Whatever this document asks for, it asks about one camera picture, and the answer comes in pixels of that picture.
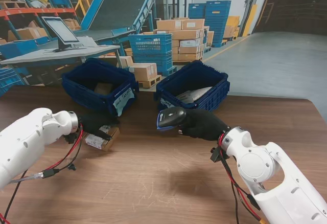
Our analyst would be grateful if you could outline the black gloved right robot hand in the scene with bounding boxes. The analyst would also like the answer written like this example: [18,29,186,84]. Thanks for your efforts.
[178,108,230,142]

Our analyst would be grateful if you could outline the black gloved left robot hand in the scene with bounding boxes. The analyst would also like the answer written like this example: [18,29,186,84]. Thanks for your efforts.
[78,114,121,141]

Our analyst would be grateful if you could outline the brown cardboard parcel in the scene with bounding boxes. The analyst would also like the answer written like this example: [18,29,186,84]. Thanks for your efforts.
[85,124,121,152]

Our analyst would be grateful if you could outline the white padded mailer bag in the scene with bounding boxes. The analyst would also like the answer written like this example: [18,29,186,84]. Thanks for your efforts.
[175,86,213,102]

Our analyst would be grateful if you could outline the black and blue barcode scanner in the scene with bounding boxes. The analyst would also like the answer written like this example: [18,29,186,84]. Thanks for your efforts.
[155,106,187,132]

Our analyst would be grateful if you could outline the small cardboard box with label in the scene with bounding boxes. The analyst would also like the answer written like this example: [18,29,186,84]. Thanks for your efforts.
[93,82,115,96]

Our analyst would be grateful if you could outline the blue ribbed plastic bin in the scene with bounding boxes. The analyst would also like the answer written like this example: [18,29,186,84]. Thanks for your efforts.
[153,60,230,114]

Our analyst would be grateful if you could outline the blue bin boxed parcels label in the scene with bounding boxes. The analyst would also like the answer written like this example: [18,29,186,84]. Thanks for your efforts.
[61,58,140,119]

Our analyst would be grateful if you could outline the handwritten boxed parcels paper label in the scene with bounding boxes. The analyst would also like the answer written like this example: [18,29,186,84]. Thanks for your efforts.
[112,87,135,117]

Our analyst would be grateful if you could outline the crumpled handwritten paper label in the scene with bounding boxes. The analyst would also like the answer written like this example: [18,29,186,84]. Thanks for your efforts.
[159,98,179,112]

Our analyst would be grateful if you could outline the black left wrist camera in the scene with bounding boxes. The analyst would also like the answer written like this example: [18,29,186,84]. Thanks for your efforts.
[63,133,78,145]

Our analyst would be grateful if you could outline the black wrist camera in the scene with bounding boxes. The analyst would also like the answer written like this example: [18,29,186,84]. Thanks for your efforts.
[63,133,78,145]
[209,146,222,163]

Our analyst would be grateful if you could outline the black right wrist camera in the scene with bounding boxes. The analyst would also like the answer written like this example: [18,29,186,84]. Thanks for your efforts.
[209,146,222,163]

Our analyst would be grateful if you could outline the red black left arm cables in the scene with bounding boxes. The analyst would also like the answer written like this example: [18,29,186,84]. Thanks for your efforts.
[0,123,84,224]

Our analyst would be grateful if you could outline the red black arm cables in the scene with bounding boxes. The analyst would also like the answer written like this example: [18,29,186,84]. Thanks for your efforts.
[0,123,84,224]
[219,142,269,224]

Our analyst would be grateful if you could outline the red black right arm cables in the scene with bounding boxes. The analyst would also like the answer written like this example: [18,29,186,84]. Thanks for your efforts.
[219,142,269,224]

